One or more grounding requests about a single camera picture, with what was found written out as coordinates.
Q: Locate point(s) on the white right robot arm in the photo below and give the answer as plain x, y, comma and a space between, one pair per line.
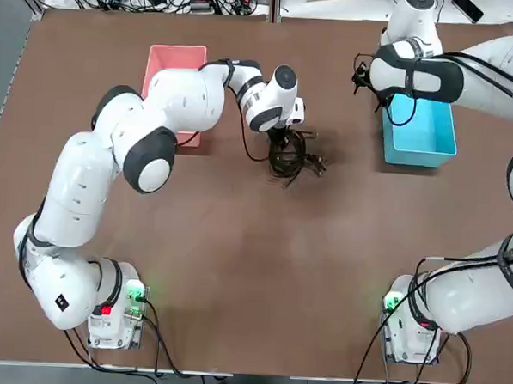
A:
470, 298

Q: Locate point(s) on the pink plastic box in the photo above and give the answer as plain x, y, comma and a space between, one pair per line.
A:
177, 56

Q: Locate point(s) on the blue plastic box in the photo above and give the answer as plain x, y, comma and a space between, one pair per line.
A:
423, 132

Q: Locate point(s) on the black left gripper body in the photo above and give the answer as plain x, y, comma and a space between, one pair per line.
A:
285, 133

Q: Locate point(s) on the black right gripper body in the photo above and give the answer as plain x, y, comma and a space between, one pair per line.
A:
383, 103

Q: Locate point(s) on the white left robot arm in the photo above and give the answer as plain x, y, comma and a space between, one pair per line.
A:
80, 183

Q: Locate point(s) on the aluminium post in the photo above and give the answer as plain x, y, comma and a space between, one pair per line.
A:
276, 4

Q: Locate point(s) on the black phone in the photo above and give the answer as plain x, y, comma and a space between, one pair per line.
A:
468, 7

